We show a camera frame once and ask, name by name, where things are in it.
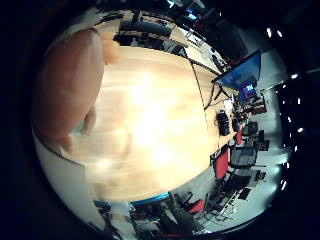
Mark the orange plush toy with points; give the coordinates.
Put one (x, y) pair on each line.
(66, 86)

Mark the grey plastic container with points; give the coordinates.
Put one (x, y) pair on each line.
(66, 181)

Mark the black device on desk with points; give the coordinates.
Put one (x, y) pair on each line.
(222, 122)

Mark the large red chair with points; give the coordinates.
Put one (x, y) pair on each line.
(221, 163)

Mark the blue bar under table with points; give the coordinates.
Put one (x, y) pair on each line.
(150, 199)

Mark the small red chair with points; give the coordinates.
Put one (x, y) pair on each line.
(238, 137)

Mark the black mesh office chair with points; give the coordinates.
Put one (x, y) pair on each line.
(243, 156)

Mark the red floor object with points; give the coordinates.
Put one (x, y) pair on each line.
(196, 206)

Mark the small lit computer screen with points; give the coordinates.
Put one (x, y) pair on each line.
(249, 89)

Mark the large blue monitor screen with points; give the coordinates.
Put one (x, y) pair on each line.
(241, 71)

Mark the black padded office chair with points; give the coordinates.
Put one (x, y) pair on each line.
(145, 26)

